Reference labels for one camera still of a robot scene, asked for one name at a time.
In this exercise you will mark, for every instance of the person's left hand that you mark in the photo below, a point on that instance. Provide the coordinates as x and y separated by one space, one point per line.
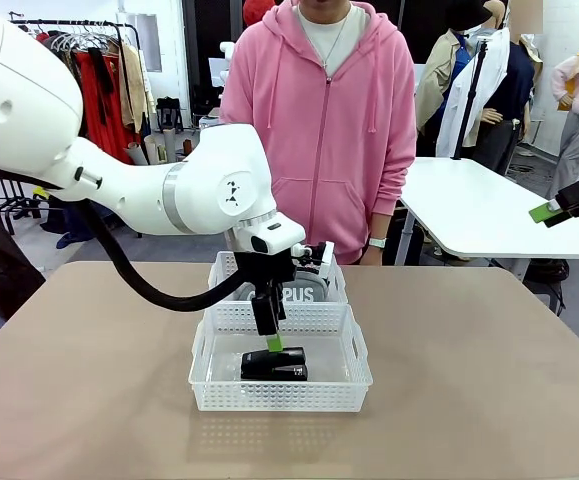
372 256

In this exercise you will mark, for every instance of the cardboard paper rolls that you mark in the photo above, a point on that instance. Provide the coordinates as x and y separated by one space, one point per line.
149 147

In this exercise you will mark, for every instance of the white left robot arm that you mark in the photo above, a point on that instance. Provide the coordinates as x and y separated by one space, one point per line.
24 100

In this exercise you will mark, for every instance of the white background table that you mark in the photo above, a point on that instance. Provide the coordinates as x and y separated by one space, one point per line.
474 205

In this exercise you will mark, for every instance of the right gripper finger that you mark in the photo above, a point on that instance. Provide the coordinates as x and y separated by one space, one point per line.
564 220
540 213

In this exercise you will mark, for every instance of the black tripod pole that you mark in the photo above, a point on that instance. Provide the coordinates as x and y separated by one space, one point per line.
471 90

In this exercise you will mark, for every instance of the white lab coat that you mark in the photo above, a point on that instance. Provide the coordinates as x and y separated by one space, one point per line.
461 110

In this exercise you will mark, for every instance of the black stapler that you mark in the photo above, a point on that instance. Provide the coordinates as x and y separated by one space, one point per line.
269 367

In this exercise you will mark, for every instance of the black bag under table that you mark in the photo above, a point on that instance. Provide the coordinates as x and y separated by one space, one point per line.
546 282

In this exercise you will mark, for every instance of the white t-shirt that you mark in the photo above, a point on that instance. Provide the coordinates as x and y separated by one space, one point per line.
331 35

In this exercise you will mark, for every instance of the grey Campus zipper pencil case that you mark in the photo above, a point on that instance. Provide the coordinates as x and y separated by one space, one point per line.
304 294

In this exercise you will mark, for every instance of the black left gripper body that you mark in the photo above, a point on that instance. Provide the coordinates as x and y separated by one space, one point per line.
264 272

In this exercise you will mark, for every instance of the mannequin in light pink top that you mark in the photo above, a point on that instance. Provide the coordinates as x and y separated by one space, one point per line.
574 100

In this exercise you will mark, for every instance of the white wristwatch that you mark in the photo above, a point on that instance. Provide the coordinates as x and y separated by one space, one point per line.
377 243

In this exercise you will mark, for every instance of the beige hanging garment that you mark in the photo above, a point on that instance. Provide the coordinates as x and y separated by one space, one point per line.
131 85

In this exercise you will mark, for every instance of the person in pink shirt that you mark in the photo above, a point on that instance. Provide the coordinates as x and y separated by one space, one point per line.
339 150

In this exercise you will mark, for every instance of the translucent white plastic basket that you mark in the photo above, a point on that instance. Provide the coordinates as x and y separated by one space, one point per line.
279 397
229 280

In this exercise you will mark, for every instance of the mannequin in navy shirt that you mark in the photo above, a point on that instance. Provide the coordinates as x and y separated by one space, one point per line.
516 90

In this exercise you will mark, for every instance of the red round hat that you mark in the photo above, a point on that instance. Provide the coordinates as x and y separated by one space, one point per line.
258 11

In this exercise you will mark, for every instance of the mannequin in beige coat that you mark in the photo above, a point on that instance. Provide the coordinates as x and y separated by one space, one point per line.
439 75

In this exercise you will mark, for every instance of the black metal clothes rack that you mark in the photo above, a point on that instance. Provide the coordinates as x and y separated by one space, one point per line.
69 22

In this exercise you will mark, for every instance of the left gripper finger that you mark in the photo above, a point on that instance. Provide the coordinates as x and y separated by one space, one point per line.
265 317
281 305

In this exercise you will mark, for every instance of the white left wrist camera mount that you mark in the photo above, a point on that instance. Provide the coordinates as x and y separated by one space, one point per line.
325 260

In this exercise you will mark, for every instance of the red hanging dress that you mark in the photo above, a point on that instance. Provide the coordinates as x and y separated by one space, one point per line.
96 100

